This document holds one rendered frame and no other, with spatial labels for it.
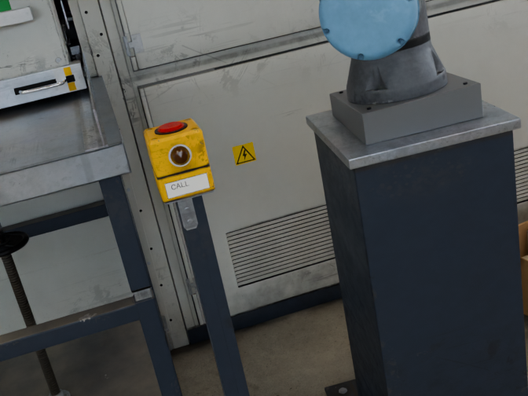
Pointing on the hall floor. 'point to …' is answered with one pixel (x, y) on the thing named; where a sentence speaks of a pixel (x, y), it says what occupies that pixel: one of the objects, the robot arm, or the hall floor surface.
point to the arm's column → (430, 269)
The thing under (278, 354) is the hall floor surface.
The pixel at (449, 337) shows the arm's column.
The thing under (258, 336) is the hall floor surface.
